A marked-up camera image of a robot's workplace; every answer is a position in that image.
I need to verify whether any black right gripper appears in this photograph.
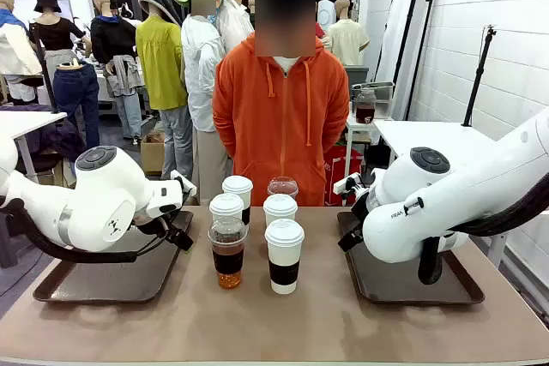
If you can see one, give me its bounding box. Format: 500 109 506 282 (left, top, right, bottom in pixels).
337 192 374 254

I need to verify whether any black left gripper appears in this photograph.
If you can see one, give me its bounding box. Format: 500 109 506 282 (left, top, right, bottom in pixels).
134 207 195 252

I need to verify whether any white lidded paper coffee cup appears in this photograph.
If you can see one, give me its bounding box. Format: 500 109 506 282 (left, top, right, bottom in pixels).
262 194 299 228
264 219 305 296
221 175 254 226
208 193 245 224

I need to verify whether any clear plastic iced tea cup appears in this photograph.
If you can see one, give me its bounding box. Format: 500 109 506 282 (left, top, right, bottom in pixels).
267 176 300 201
207 216 249 291

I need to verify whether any dark brown serving tray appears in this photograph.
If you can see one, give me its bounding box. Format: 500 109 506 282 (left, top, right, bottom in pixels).
33 210 195 305
336 210 486 306

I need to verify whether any red shopping bag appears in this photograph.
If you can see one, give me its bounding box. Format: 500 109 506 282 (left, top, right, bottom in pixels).
323 145 365 207

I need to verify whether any cardboard box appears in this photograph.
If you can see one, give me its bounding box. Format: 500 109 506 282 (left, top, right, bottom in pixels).
140 130 166 177

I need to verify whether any small white side table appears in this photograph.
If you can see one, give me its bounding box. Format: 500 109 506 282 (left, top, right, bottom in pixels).
344 113 394 170

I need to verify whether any glass jar of tea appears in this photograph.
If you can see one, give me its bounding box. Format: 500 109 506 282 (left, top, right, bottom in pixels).
354 87 377 124

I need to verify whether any person in orange hoodie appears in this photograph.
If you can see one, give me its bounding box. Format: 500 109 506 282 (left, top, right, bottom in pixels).
211 0 351 207

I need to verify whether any grey box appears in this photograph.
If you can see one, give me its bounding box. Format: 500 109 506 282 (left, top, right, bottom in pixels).
344 64 370 87

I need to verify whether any dark purple garment pile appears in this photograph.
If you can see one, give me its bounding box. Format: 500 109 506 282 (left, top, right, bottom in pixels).
32 119 87 165

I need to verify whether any mannequin with green bucket hat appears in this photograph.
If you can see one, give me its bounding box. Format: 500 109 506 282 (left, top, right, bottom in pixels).
172 0 229 206

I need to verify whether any mannequin in yellow-green shirt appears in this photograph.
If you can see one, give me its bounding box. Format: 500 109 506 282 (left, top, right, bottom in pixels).
136 0 194 181

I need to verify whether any mannequin torso in blue jeans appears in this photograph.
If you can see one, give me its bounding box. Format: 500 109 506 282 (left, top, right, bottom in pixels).
53 59 101 149

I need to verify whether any mannequin in cream shirt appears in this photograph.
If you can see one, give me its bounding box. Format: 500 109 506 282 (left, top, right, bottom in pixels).
326 0 371 67

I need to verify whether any black tripod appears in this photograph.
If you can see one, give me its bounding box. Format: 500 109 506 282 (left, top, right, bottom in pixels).
461 25 498 128

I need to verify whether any white desk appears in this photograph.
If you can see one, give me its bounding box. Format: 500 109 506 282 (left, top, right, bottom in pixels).
0 111 69 185

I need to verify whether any mannequin in black sweater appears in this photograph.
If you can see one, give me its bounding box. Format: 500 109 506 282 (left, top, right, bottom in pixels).
90 0 145 141

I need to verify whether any mannequin in white shirt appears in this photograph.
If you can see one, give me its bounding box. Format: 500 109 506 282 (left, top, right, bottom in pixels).
216 0 256 55

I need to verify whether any mannequin with black hat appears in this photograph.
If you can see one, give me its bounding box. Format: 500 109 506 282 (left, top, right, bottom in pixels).
28 0 92 84

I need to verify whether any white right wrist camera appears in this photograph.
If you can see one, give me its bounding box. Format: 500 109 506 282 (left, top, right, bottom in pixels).
333 172 364 196

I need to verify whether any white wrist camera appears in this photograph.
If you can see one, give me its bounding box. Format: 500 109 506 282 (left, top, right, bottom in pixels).
170 170 198 198
333 172 364 196

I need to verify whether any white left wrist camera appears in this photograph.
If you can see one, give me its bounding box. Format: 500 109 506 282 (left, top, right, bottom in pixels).
170 170 198 198

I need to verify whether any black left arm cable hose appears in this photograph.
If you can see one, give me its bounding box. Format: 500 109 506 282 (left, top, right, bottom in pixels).
0 198 194 265

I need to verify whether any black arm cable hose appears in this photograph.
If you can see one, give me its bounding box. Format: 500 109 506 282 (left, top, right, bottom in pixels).
402 171 549 286
0 198 194 265

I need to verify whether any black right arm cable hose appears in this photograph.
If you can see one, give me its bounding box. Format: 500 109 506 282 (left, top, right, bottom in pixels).
402 171 549 286

